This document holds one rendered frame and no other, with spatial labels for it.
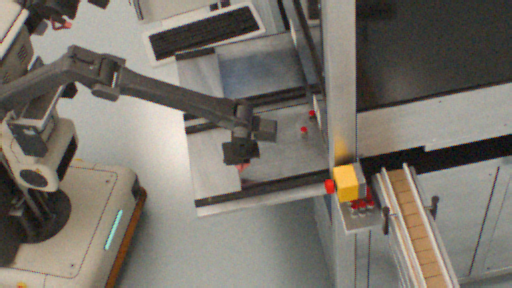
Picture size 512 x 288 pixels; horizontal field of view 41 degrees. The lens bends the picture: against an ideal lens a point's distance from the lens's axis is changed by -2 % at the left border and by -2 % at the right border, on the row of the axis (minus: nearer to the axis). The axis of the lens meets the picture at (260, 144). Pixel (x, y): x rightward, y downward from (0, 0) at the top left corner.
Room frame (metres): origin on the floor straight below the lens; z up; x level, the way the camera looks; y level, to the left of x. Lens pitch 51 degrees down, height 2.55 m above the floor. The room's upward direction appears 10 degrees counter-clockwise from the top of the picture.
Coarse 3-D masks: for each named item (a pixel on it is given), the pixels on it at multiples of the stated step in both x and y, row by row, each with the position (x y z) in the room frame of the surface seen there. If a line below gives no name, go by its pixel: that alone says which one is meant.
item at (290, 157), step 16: (272, 112) 1.45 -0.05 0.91; (288, 112) 1.45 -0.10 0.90; (304, 112) 1.45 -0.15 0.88; (288, 128) 1.40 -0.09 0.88; (272, 144) 1.35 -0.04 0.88; (288, 144) 1.34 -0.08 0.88; (304, 144) 1.33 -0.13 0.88; (320, 144) 1.32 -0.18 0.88; (256, 160) 1.30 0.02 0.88; (272, 160) 1.29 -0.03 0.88; (288, 160) 1.28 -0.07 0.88; (304, 160) 1.27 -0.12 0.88; (320, 160) 1.26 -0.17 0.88; (240, 176) 1.24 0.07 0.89; (256, 176) 1.24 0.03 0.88; (272, 176) 1.23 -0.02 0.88; (288, 176) 1.19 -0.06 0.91; (304, 176) 1.20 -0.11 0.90
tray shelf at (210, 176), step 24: (192, 72) 1.72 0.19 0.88; (216, 72) 1.70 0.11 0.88; (216, 96) 1.59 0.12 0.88; (192, 120) 1.50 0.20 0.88; (192, 144) 1.40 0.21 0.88; (216, 144) 1.39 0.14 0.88; (192, 168) 1.31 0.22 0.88; (216, 168) 1.29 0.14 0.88; (216, 192) 1.21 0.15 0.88; (288, 192) 1.16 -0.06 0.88; (312, 192) 1.15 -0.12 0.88; (216, 216) 1.13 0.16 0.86
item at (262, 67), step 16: (288, 32) 1.80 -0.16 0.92; (224, 48) 1.78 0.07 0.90; (240, 48) 1.79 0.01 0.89; (256, 48) 1.78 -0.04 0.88; (272, 48) 1.77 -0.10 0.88; (288, 48) 1.75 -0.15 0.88; (224, 64) 1.73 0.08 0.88; (240, 64) 1.71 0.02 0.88; (256, 64) 1.70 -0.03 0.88; (272, 64) 1.69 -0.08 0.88; (288, 64) 1.68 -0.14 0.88; (224, 80) 1.65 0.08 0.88; (240, 80) 1.64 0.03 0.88; (256, 80) 1.63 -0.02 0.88; (272, 80) 1.61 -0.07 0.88; (288, 80) 1.60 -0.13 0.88; (304, 80) 1.59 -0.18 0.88; (224, 96) 1.55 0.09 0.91; (240, 96) 1.56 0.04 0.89; (256, 96) 1.53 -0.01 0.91
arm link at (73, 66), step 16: (80, 48) 1.29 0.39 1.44; (48, 64) 1.30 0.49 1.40; (64, 64) 1.25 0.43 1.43; (80, 64) 1.25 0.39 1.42; (96, 64) 1.26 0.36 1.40; (112, 64) 1.28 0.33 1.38; (0, 80) 1.40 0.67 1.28; (16, 80) 1.34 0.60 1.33; (32, 80) 1.29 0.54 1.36; (48, 80) 1.27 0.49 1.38; (64, 80) 1.26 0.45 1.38; (80, 80) 1.23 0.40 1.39; (96, 80) 1.22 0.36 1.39; (112, 80) 1.24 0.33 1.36; (0, 96) 1.33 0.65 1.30; (16, 96) 1.30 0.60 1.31; (32, 96) 1.30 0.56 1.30; (0, 112) 1.30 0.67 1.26
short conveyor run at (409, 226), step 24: (384, 168) 1.12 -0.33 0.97; (408, 168) 1.11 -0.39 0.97; (384, 192) 1.07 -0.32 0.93; (408, 192) 1.06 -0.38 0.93; (384, 216) 0.97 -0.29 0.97; (408, 216) 0.98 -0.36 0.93; (432, 216) 0.97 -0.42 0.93; (408, 240) 0.89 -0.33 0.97; (432, 240) 0.88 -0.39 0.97; (408, 264) 0.84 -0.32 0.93; (432, 264) 0.83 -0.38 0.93
